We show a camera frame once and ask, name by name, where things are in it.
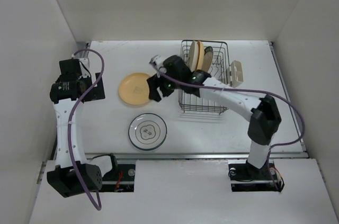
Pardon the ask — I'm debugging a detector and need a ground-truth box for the beige cutlery holder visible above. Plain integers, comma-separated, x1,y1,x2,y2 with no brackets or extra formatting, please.
227,60,244,88

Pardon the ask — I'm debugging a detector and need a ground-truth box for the grey patterned plate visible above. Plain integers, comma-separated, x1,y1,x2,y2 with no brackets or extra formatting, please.
201,46,213,73

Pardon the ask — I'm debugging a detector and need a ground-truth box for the grey rimmed plate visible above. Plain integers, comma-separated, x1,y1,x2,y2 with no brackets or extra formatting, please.
128,113,167,151

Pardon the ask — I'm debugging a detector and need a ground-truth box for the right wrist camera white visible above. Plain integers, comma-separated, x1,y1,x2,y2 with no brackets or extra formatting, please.
149,55,167,74

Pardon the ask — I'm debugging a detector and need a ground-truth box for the black wire dish rack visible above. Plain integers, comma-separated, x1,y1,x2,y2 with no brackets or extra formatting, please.
178,40,230,114

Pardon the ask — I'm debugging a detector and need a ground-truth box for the aluminium rail side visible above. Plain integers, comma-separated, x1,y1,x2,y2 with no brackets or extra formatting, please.
268,41,309,155

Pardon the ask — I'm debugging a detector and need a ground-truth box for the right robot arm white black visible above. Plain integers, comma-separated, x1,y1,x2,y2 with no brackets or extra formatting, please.
147,55,281,178

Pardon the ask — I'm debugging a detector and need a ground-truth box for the cream plate leftmost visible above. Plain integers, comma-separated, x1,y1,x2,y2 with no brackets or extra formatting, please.
186,41,199,71

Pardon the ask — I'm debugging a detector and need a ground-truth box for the yellow plate with drawing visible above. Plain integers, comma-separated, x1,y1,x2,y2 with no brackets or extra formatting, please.
118,73,150,105

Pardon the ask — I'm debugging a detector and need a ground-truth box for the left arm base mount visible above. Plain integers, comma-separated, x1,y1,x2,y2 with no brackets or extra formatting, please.
100,160,136,193

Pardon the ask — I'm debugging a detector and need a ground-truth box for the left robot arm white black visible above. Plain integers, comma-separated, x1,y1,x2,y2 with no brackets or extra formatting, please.
47,58,119,198

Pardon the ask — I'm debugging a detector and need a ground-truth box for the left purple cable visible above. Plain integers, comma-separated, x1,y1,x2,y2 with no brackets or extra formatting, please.
67,49,105,211

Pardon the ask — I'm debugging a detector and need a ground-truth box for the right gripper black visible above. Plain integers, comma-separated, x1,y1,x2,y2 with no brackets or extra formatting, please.
148,68,182,101

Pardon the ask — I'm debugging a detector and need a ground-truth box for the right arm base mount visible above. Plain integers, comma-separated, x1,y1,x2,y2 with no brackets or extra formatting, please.
228,161,285,193

